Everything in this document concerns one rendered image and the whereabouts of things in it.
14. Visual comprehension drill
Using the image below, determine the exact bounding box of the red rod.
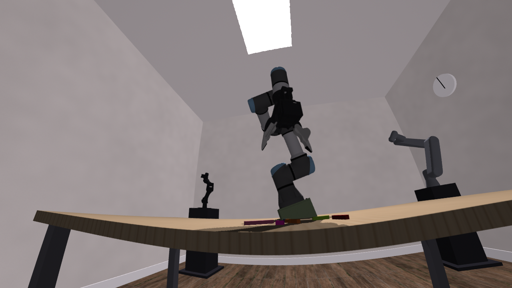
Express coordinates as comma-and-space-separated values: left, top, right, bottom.
332, 215, 349, 220

